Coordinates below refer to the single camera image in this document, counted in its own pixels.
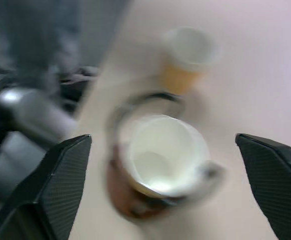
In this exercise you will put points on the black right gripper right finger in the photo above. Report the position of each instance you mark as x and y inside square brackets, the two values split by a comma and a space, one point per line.
[275, 180]

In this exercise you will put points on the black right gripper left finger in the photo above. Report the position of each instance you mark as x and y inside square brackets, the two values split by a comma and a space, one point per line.
[58, 185]

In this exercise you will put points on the white paper cup near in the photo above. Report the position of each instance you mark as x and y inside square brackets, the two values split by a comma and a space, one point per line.
[160, 155]

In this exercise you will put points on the orange paper cup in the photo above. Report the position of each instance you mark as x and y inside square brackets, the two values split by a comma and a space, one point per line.
[188, 60]

